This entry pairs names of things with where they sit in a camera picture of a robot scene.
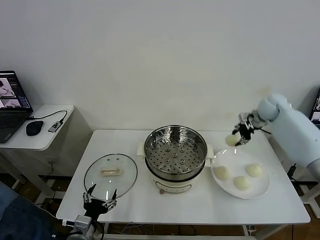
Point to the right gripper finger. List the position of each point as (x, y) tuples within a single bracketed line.
[(237, 130), (245, 140)]

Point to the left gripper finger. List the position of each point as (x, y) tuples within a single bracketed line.
[(111, 203), (87, 196)]

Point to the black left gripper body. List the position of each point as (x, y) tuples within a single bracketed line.
[(95, 207)]

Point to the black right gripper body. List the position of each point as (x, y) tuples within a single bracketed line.
[(247, 129)]

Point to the white steamed baozi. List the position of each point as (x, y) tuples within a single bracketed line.
[(231, 140), (254, 170), (223, 173), (242, 183)]

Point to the glass pot lid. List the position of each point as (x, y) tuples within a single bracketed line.
[(125, 175)]

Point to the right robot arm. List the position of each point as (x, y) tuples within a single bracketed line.
[(295, 135)]

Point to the steel steamer basket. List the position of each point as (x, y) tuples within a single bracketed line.
[(175, 155)]

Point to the white round plate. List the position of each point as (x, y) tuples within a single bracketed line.
[(260, 185)]

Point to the black power adapter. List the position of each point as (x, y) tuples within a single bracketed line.
[(291, 171)]

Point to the white side table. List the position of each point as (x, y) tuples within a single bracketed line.
[(50, 140)]

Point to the blue jeans leg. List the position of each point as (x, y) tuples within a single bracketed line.
[(20, 215)]

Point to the dark laptop with lit screen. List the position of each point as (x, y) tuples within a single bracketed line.
[(316, 110)]

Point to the grey usb hub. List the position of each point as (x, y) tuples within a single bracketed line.
[(55, 127)]

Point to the black computer mouse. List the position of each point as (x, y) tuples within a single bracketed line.
[(34, 128)]

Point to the black open laptop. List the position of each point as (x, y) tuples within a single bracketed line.
[(10, 120)]

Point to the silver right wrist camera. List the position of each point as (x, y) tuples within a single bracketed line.
[(245, 117)]

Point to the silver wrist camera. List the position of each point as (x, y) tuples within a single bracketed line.
[(245, 117), (83, 222)]

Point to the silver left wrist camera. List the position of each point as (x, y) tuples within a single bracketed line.
[(83, 222)]

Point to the white wall socket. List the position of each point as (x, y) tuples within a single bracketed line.
[(51, 160)]

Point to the white main table frame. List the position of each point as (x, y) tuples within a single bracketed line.
[(246, 231)]

